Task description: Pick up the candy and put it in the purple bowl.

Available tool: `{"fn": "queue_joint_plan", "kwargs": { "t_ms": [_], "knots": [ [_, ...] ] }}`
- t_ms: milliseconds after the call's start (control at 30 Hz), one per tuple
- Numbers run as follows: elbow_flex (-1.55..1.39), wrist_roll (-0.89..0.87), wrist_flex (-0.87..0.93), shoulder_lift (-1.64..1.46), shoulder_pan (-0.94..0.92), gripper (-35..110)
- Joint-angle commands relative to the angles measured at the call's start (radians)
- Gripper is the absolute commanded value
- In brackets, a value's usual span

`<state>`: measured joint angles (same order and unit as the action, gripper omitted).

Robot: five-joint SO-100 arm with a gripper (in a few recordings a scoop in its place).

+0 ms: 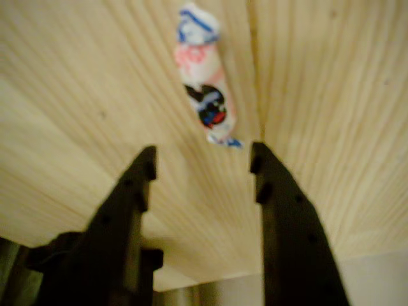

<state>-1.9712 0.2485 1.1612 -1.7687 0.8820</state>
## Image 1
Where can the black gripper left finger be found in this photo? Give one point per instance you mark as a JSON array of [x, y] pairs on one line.
[[111, 239]]

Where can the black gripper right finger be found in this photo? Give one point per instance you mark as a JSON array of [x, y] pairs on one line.
[[293, 239]]

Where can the candy with cartoon print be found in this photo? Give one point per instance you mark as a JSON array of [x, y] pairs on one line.
[[204, 70]]

